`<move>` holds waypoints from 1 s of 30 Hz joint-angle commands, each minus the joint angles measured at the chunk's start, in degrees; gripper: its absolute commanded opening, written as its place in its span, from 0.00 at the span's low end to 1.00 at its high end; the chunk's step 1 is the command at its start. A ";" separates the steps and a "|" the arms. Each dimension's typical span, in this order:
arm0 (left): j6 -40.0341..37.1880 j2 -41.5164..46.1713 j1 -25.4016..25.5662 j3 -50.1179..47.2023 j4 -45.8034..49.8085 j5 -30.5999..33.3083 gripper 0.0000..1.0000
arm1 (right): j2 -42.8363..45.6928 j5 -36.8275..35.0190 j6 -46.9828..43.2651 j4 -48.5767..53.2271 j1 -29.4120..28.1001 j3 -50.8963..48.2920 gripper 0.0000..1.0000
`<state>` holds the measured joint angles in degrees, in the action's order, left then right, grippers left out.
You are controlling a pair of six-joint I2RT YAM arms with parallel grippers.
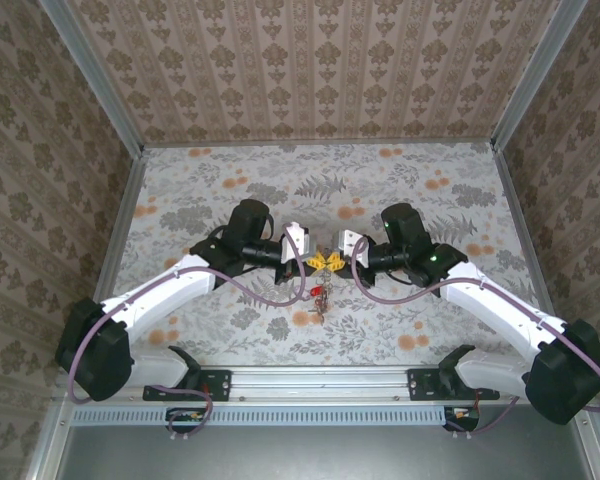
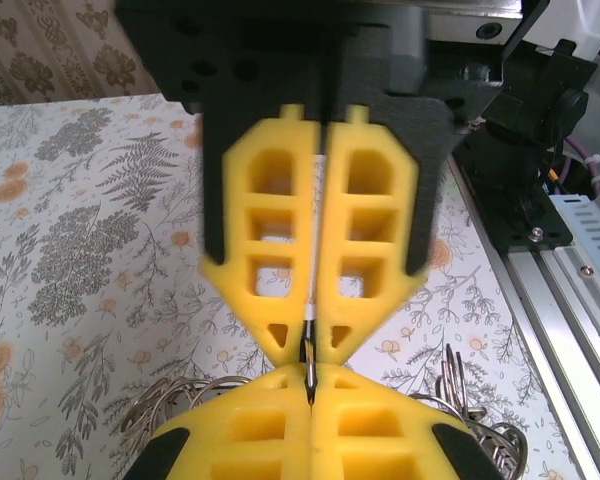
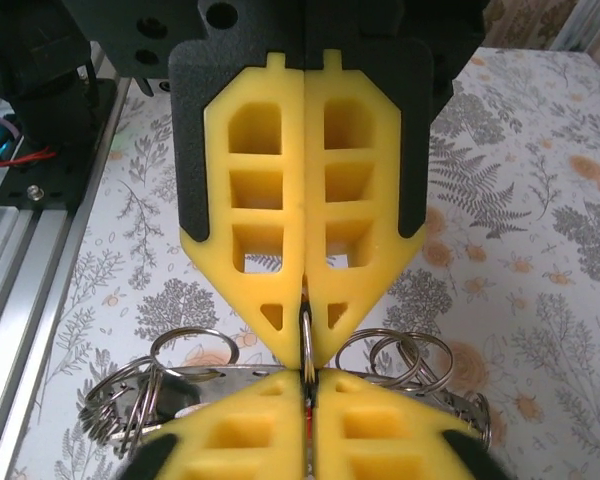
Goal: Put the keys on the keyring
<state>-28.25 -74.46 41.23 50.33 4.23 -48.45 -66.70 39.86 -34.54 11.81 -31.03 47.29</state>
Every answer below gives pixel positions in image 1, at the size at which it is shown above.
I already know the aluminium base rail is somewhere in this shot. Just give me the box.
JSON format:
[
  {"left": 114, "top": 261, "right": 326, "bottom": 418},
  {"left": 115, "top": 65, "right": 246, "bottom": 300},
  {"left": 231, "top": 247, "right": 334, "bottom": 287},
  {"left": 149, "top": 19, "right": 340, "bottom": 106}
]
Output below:
[{"left": 199, "top": 367, "right": 411, "bottom": 404}]

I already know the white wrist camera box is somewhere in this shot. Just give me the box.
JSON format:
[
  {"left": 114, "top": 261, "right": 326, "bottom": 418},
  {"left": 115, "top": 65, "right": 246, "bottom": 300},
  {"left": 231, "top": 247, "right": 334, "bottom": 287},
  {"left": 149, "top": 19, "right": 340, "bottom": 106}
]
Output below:
[
  {"left": 279, "top": 220, "right": 312, "bottom": 266},
  {"left": 337, "top": 228, "right": 371, "bottom": 269}
]

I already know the white slotted cable duct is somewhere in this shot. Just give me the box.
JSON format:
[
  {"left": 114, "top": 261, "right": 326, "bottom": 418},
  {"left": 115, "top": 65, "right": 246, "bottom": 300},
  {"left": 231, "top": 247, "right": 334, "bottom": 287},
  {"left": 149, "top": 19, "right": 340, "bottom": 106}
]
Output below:
[{"left": 72, "top": 404, "right": 484, "bottom": 426}]

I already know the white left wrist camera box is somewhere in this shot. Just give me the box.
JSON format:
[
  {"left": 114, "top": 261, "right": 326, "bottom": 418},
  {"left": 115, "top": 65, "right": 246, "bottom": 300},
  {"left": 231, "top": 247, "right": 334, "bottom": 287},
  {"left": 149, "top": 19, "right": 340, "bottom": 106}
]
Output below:
[{"left": 279, "top": 220, "right": 312, "bottom": 266}]

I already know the aluminium frame post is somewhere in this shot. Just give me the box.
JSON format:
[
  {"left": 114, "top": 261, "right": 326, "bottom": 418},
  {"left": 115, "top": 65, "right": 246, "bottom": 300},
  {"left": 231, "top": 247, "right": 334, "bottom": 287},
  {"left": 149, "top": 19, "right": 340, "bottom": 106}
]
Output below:
[
  {"left": 42, "top": 0, "right": 146, "bottom": 154},
  {"left": 489, "top": 0, "right": 589, "bottom": 151}
]

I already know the aluminium table edge rail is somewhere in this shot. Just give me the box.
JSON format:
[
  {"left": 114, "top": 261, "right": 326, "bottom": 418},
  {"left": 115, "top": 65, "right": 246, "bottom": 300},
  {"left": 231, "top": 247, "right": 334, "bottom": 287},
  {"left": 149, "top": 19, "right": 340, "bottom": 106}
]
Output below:
[
  {"left": 492, "top": 142, "right": 600, "bottom": 480},
  {"left": 27, "top": 147, "right": 149, "bottom": 480},
  {"left": 142, "top": 141, "right": 496, "bottom": 150}
]

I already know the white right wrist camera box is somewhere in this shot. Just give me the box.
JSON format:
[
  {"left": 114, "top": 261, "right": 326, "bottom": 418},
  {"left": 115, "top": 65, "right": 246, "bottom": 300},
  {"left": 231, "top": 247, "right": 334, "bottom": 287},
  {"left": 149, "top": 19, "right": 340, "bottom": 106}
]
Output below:
[{"left": 337, "top": 228, "right": 371, "bottom": 269}]

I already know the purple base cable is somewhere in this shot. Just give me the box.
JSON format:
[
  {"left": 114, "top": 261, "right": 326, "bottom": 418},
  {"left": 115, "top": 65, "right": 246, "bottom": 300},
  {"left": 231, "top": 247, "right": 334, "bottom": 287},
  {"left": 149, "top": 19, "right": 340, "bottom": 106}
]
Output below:
[
  {"left": 144, "top": 384, "right": 215, "bottom": 444},
  {"left": 444, "top": 392, "right": 522, "bottom": 437}
]

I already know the grey metal panel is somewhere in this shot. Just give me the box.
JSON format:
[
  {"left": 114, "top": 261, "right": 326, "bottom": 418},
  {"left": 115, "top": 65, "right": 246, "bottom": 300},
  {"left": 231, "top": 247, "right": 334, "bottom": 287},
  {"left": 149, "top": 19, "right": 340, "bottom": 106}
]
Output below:
[{"left": 59, "top": 423, "right": 599, "bottom": 480}]

